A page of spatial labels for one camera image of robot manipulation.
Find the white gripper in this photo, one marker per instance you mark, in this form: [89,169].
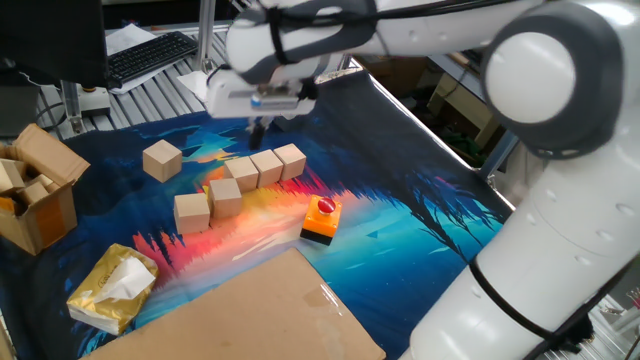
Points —
[230,102]

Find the light wooden cube block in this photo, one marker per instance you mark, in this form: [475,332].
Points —
[191,213]
[34,194]
[225,197]
[241,172]
[11,175]
[266,167]
[290,161]
[162,160]

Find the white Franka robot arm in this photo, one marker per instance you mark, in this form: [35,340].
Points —
[550,225]

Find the small white paper sheet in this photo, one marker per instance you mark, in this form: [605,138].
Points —
[192,85]

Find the orange emergency stop button box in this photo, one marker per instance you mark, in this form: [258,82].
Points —
[321,220]

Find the black computer keyboard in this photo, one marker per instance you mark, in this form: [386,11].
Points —
[150,55]

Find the colourful forest print mat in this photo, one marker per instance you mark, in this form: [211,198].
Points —
[400,225]

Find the flat brown cardboard sheet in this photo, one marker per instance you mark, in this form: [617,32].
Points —
[240,315]

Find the beige box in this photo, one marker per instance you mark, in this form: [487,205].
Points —
[465,107]

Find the gold tissue pack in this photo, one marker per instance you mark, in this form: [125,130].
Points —
[110,295]

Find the open brown cardboard box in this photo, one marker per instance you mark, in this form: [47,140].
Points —
[50,220]

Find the black monitor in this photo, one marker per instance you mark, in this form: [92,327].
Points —
[50,40]

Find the aluminium profile post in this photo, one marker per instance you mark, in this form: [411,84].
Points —
[205,35]

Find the silver table edge rail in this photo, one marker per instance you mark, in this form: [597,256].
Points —
[425,127]

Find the short aluminium stand post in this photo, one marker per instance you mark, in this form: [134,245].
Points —
[73,107]

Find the blue-grey metal post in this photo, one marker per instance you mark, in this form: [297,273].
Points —
[497,155]

